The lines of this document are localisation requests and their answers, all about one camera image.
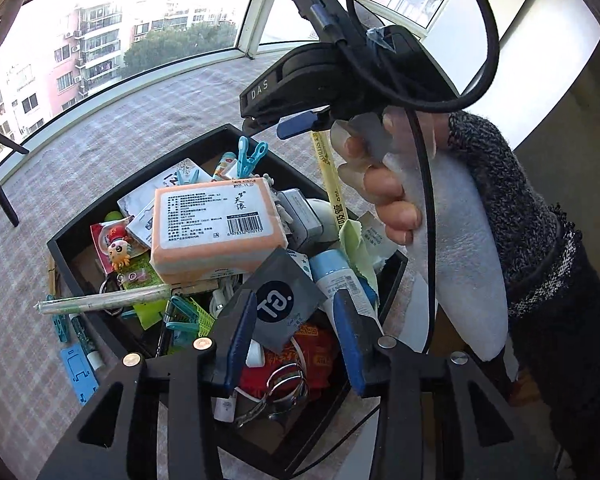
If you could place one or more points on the white printed packet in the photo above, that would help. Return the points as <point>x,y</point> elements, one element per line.
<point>180,175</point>

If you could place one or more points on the teal clothespin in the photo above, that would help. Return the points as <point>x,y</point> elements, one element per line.
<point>185,310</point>

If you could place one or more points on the black container box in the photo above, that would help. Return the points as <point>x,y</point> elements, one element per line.
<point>75,242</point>

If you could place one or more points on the teal patterned pen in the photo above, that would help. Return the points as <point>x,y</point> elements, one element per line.
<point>87,345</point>

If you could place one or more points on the bright green packet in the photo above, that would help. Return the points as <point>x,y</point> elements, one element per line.
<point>147,312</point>

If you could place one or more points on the grey and white charger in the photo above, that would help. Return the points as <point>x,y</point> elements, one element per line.
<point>300,215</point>

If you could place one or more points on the small white sachet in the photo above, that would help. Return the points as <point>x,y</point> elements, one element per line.
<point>377,240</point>

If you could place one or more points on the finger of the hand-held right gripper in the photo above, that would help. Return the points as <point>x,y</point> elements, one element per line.
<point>297,125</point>

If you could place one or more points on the green cleaning cloth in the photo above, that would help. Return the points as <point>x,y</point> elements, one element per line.
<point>352,250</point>

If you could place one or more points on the person's right hand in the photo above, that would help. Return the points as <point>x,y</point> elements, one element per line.
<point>390,187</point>

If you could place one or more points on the white and blue tube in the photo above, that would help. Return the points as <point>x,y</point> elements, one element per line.
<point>330,270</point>

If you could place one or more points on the clear wrapped green stick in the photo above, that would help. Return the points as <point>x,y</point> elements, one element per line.
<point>105,300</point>

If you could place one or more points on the blue phone stand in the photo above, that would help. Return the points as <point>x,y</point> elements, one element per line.
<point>80,375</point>

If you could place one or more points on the red snack packet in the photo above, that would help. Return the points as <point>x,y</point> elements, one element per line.
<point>315,355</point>

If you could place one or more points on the yellow straw pack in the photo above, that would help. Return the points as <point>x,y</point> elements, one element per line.
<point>330,180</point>

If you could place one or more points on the black tripod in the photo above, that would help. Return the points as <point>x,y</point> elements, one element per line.
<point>5,205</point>

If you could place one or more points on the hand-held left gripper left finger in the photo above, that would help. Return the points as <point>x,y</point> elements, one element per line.
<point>237,340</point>

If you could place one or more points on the metal binder rings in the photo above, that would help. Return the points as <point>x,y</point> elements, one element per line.
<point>285,375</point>

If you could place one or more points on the blue clothespin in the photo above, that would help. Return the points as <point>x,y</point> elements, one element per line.
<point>250,160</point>

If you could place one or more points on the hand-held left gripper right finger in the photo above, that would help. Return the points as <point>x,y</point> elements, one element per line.
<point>352,340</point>

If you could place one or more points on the orange sponge pack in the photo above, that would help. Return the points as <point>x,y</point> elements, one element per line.
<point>215,230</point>

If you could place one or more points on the grey sachet with round logo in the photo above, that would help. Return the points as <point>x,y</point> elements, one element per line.
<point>280,300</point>

